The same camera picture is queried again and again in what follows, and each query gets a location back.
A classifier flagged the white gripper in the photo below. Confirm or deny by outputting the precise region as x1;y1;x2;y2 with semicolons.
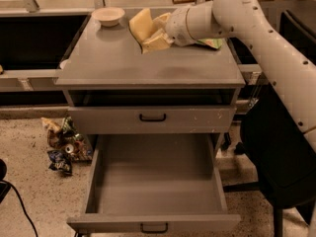
141;7;196;53

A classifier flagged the yellow sponge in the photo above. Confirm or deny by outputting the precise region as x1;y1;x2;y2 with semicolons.
129;8;155;43

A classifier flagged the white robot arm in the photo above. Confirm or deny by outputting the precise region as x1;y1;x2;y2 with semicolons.
141;0;316;237

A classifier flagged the grey drawer cabinet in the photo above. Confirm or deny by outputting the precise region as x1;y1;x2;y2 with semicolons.
56;20;244;149

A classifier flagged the closed grey upper drawer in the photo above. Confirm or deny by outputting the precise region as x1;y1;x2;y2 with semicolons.
68;106;235;134

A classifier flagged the open grey middle drawer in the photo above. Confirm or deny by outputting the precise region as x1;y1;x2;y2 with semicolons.
67;133;240;235

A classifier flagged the wooden stick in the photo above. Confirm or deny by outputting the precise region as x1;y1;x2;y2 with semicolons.
172;0;196;4

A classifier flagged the white bowl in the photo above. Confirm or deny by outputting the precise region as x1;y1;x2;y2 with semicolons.
92;7;125;27

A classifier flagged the green chip bag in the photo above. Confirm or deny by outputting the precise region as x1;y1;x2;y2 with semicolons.
197;39;222;49

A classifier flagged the pile of snack trash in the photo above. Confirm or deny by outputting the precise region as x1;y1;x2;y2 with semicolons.
41;116;93;161

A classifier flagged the dark blue snack bag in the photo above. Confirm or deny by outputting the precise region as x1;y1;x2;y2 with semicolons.
47;150;72;175

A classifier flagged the black office chair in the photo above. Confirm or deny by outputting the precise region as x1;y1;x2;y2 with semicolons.
222;9;316;237

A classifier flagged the black upper drawer handle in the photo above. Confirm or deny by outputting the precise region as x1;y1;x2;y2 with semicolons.
138;114;167;122

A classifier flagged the black drawer handle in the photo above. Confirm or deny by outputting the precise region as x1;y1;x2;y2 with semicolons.
138;114;167;122
139;223;169;234

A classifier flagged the black lower drawer handle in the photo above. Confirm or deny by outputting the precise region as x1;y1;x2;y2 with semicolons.
139;223;169;234

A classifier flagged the black cable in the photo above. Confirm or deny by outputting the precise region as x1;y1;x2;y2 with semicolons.
0;180;40;237

